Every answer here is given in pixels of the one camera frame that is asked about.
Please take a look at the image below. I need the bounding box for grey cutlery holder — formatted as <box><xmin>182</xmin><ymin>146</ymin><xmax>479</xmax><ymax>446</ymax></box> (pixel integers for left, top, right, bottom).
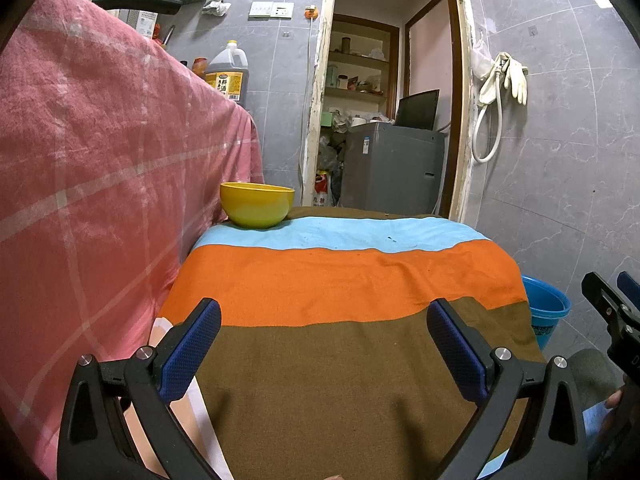
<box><xmin>127</xmin><ymin>9</ymin><xmax>158</xmax><ymax>38</ymax></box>

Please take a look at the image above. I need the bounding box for wooden shelf unit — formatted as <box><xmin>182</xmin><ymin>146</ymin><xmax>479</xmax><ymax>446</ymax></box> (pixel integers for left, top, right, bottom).
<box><xmin>324</xmin><ymin>14</ymin><xmax>402</xmax><ymax>126</ymax></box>

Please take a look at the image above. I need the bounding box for blue plastic bucket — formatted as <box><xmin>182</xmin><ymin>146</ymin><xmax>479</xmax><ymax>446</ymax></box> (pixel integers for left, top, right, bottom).
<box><xmin>521</xmin><ymin>274</ymin><xmax>572</xmax><ymax>352</ymax></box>

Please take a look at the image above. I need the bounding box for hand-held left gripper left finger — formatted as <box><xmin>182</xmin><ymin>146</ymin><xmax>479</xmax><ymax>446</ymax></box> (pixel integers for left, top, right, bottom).
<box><xmin>56</xmin><ymin>298</ymin><xmax>222</xmax><ymax>480</ymax></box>

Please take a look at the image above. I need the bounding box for large cooking oil jug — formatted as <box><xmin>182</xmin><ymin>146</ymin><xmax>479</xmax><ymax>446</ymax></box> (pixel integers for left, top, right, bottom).
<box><xmin>204</xmin><ymin>40</ymin><xmax>250</xmax><ymax>109</ymax></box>

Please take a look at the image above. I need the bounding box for cream rubber glove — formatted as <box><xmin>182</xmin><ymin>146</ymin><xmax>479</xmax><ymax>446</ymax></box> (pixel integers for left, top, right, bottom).
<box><xmin>502</xmin><ymin>58</ymin><xmax>529</xmax><ymax>106</ymax></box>

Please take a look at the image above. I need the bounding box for black monitor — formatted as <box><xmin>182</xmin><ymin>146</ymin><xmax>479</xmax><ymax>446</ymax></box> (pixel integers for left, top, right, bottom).
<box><xmin>394</xmin><ymin>88</ymin><xmax>441</xmax><ymax>132</ymax></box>

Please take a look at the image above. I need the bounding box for grey stool seat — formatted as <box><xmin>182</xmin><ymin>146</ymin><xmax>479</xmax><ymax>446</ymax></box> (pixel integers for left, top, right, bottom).
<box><xmin>566</xmin><ymin>349</ymin><xmax>622</xmax><ymax>412</ymax></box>

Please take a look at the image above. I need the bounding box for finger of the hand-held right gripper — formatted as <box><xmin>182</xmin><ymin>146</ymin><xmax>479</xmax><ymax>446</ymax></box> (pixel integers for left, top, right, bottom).
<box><xmin>616</xmin><ymin>271</ymin><xmax>640</xmax><ymax>312</ymax></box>
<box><xmin>581</xmin><ymin>271</ymin><xmax>632</xmax><ymax>332</ymax></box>

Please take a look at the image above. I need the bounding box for black pan handle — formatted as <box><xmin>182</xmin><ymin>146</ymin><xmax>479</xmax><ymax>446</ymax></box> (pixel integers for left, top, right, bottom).
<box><xmin>92</xmin><ymin>0</ymin><xmax>183</xmax><ymax>15</ymax></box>

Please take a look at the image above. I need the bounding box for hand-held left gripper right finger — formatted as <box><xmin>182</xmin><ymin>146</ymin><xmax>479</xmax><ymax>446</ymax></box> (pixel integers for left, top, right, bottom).
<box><xmin>426</xmin><ymin>297</ymin><xmax>591</xmax><ymax>480</ymax></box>

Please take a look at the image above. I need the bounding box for striped colourful blanket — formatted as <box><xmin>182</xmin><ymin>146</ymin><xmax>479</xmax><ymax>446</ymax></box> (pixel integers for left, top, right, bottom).
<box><xmin>125</xmin><ymin>205</ymin><xmax>549</xmax><ymax>480</ymax></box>

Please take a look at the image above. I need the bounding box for white wall cable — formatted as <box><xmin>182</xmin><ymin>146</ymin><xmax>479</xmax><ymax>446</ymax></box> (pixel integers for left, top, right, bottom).
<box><xmin>299</xmin><ymin>18</ymin><xmax>318</xmax><ymax>194</ymax></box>

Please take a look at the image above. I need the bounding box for yellow bowl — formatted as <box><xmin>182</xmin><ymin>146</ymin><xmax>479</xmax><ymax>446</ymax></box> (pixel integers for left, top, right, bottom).
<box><xmin>219</xmin><ymin>182</ymin><xmax>296</xmax><ymax>230</ymax></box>

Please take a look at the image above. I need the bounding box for white red rice bag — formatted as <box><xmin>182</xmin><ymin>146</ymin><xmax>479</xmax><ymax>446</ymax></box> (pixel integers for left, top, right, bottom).
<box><xmin>313</xmin><ymin>170</ymin><xmax>334</xmax><ymax>209</ymax></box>

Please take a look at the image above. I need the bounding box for pink checked cloth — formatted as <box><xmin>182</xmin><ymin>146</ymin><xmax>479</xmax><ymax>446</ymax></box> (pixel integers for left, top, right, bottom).
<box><xmin>0</xmin><ymin>0</ymin><xmax>266</xmax><ymax>480</ymax></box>

